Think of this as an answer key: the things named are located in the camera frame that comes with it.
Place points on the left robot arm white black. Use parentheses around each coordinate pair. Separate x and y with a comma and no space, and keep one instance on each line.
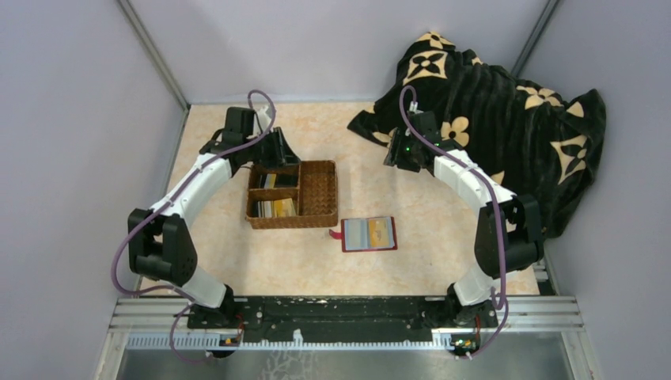
(160,246)

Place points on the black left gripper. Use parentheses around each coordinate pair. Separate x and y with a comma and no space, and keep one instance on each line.
(278,149)

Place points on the cards in compartment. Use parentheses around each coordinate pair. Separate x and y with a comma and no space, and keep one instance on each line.
(277,180)
(263,209)

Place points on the aluminium frame rail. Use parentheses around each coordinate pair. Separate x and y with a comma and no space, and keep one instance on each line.
(161,322)

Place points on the cards in upper compartment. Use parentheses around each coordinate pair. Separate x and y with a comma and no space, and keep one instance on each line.
(277,180)

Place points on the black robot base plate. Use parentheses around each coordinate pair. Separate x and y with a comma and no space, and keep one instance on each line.
(342,320)

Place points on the red leather card holder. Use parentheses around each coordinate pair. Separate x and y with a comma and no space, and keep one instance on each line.
(354,235)

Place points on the cards in lower compartment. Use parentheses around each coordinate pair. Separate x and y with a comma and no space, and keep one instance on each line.
(263,209)

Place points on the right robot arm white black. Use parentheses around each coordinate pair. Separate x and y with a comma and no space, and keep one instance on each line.
(508,233)

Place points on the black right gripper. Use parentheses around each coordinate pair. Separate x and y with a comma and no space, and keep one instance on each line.
(397,155)

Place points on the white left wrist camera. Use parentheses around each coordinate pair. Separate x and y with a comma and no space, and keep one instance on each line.
(265,118)

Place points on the black floral blanket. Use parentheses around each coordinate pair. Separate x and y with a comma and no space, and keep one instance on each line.
(525,136)

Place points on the brown wicker basket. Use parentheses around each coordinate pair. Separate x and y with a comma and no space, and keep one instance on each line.
(315,197)

